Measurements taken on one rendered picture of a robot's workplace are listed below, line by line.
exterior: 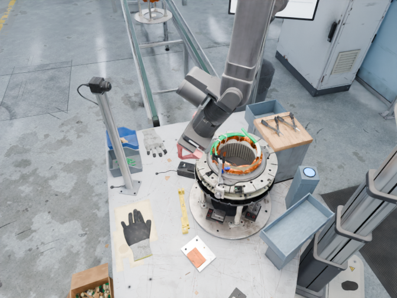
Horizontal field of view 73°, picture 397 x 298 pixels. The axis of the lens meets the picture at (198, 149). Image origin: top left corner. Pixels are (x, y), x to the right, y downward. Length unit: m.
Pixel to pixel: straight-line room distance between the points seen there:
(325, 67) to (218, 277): 2.62
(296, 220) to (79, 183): 1.93
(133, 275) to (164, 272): 0.12
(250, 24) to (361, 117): 3.00
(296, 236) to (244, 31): 0.73
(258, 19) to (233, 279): 0.95
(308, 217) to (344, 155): 1.87
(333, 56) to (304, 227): 2.45
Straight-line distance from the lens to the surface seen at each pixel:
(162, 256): 1.21
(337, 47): 3.22
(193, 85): 0.57
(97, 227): 2.26
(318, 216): 1.09
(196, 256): 1.17
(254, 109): 1.42
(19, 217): 2.57
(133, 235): 1.24
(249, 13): 0.47
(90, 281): 1.88
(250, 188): 0.99
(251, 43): 0.48
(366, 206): 1.09
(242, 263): 1.20
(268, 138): 1.22
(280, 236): 1.00
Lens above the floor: 1.90
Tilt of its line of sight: 47 degrees down
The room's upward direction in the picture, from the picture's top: straight up
